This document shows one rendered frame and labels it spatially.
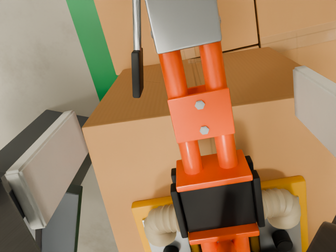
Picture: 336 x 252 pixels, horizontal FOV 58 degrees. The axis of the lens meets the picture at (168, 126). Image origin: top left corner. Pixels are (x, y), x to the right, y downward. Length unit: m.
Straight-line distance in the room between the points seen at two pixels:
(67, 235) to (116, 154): 0.45
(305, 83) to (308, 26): 0.73
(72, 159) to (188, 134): 0.16
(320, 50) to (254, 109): 0.48
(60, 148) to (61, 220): 0.72
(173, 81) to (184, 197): 0.13
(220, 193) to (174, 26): 0.19
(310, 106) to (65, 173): 0.13
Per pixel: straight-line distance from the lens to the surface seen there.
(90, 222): 1.90
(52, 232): 0.92
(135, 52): 0.29
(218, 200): 0.36
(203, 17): 0.29
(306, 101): 0.17
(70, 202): 0.83
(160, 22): 0.29
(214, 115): 0.31
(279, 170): 0.53
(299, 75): 0.18
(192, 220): 0.37
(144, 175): 0.51
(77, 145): 0.19
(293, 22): 0.88
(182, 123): 0.31
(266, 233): 0.57
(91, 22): 1.42
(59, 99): 1.55
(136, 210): 0.53
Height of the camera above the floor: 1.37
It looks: 66 degrees down
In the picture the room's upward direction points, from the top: 176 degrees counter-clockwise
